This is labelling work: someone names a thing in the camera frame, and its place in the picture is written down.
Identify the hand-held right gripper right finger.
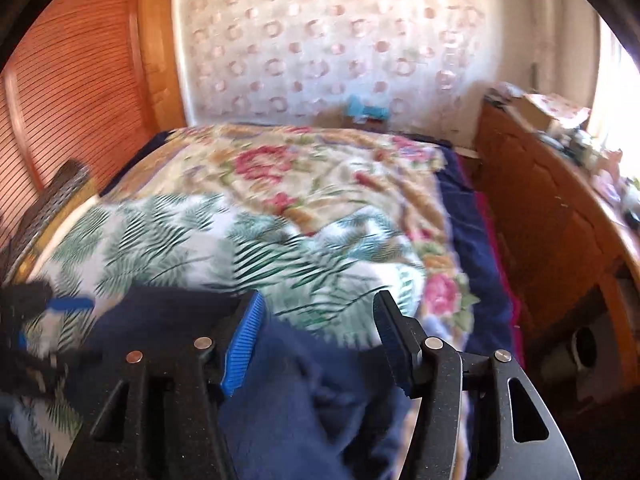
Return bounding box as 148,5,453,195
372,290,583,480

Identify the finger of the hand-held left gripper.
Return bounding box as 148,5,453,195
15,329,103,368
45,296,96,316

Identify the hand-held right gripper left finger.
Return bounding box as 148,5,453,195
60,290,266,480

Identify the navy t-shirt with orange print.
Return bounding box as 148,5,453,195
75,285,416,480

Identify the palm leaf bed sheet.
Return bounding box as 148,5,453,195
7,192,426,480

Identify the navy floral bedspread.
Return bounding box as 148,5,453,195
100,130,516,366

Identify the white cylindrical container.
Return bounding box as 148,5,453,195
570,327,601,371

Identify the wooden dresser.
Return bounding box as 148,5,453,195
472,95,640,401

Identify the wooden louvered wardrobe door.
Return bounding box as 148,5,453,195
0,0,188,226

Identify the blue toy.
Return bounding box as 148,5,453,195
345,94,391,123

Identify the clutter of small dresser items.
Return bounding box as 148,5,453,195
485,82,640,231

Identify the cardboard box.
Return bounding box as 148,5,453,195
515,92,591,133

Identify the sheer circle-patterned curtain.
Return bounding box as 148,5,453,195
172,0,536,146

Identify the bright window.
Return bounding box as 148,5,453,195
587,15,640,181

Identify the dark ring-patterned pillow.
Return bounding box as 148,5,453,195
0,160,93,281

